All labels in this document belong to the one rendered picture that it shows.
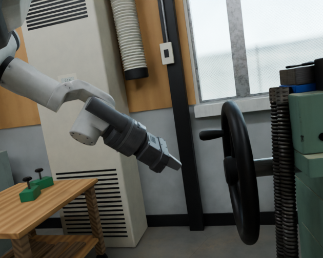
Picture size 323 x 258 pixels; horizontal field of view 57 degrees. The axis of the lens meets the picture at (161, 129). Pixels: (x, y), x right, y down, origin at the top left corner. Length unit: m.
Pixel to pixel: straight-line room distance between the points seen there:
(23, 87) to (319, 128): 0.57
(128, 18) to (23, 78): 1.31
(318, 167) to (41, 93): 0.54
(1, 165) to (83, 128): 1.85
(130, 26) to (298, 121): 1.55
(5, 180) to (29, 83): 1.86
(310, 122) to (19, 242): 1.17
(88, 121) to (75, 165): 1.35
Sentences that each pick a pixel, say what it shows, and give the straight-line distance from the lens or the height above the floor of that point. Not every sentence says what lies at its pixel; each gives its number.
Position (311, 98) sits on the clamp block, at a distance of 0.48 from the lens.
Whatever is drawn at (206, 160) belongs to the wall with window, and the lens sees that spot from 2.04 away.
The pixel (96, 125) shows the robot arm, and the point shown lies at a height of 0.94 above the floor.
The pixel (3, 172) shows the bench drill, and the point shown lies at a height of 0.55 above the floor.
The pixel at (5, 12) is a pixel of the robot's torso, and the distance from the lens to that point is 0.28.
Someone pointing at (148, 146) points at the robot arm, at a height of 0.87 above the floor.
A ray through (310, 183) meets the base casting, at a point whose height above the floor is 0.73.
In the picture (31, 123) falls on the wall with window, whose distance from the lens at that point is 2.50.
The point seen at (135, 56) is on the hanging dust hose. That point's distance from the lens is 1.88.
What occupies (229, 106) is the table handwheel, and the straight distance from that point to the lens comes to 0.57.
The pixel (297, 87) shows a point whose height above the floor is 0.97.
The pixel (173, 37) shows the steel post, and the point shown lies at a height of 1.30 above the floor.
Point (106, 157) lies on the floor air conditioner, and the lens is 1.90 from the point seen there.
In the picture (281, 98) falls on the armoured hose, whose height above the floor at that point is 0.95.
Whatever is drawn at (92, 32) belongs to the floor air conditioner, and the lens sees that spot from 1.88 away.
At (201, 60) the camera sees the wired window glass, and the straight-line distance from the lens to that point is 2.05.
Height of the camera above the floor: 1.00
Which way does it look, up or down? 8 degrees down
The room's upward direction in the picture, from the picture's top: 8 degrees counter-clockwise
